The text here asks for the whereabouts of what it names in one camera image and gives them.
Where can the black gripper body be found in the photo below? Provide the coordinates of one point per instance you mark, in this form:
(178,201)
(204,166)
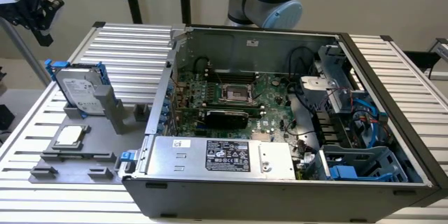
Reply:
(20,9)

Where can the blue disk carrier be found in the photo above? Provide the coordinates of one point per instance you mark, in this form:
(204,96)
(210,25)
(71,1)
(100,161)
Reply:
(344,173)

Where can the grey plastic disk bay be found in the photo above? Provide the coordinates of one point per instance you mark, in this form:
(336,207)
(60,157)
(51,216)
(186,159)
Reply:
(371,158)

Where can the grey metal slanted pole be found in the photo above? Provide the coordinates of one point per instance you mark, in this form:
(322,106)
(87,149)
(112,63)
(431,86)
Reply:
(24,51)

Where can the small black box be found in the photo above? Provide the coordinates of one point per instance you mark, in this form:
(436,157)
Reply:
(6,117)

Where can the silver CPU chip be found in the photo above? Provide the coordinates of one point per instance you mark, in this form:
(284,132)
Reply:
(72,134)

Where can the grey parts rack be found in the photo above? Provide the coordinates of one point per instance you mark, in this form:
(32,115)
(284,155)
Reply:
(104,140)

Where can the blue case latch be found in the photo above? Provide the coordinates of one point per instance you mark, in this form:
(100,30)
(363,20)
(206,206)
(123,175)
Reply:
(127,155)

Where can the RAM slots with sticks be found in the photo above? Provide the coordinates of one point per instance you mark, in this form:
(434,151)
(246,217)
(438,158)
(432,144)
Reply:
(231,76)

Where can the CPU socket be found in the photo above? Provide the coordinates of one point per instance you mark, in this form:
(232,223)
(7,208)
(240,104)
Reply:
(238,94)

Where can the black graphics card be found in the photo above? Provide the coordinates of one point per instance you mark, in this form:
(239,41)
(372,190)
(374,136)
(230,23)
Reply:
(226,119)

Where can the silver power supply unit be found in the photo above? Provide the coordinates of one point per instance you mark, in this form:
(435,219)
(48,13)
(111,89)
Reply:
(196,155)

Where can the green motherboard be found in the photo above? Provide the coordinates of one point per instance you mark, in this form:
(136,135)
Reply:
(272,108)

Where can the metal drive cage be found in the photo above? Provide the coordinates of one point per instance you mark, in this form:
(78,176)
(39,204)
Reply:
(328,85)

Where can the black open PC case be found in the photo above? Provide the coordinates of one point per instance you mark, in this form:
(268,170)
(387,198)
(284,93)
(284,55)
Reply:
(280,197)

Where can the hard disk with blue bracket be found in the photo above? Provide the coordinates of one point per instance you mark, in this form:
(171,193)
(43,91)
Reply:
(79,90)

